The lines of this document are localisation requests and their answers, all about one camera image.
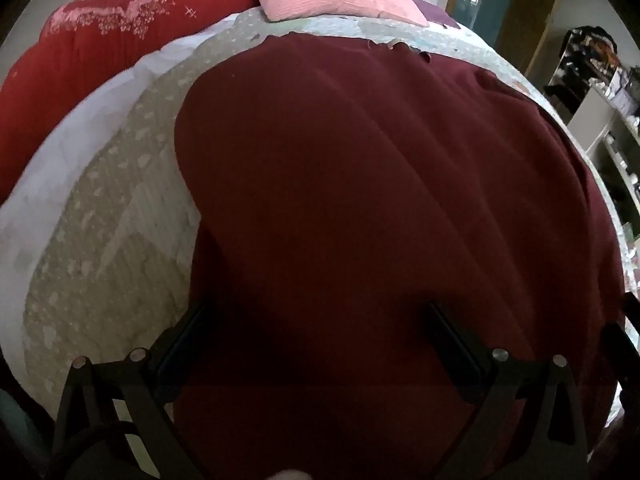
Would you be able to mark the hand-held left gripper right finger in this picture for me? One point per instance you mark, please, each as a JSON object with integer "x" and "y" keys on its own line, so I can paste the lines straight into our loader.
{"x": 457, "y": 355}

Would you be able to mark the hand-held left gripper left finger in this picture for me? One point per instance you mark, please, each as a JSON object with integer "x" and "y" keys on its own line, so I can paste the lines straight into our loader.
{"x": 186, "y": 355}

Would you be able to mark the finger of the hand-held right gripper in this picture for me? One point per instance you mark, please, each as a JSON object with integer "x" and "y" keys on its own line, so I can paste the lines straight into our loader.
{"x": 622, "y": 355}

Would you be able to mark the maroon garment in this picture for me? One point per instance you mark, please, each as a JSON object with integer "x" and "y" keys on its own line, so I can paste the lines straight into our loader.
{"x": 360, "y": 200}

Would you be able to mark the heart print patchwork quilt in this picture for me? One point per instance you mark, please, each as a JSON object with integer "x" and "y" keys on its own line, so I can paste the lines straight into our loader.
{"x": 105, "y": 240}

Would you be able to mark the white bed sheet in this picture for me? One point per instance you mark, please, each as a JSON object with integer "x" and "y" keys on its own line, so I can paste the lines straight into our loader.
{"x": 55, "y": 165}

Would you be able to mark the cluttered white shelf unit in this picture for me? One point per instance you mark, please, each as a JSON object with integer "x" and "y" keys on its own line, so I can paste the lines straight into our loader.
{"x": 595, "y": 110}

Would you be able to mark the red blanket with pink print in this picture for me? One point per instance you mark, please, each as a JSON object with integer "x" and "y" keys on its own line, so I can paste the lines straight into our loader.
{"x": 90, "y": 55}

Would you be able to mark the purple cloth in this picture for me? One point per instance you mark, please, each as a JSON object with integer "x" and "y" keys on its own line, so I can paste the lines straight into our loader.
{"x": 437, "y": 12}

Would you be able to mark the teal door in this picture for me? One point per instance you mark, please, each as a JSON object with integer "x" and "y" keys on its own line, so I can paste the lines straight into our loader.
{"x": 490, "y": 0}

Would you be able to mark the wooden door frame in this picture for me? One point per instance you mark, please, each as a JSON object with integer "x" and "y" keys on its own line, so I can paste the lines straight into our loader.
{"x": 530, "y": 10}

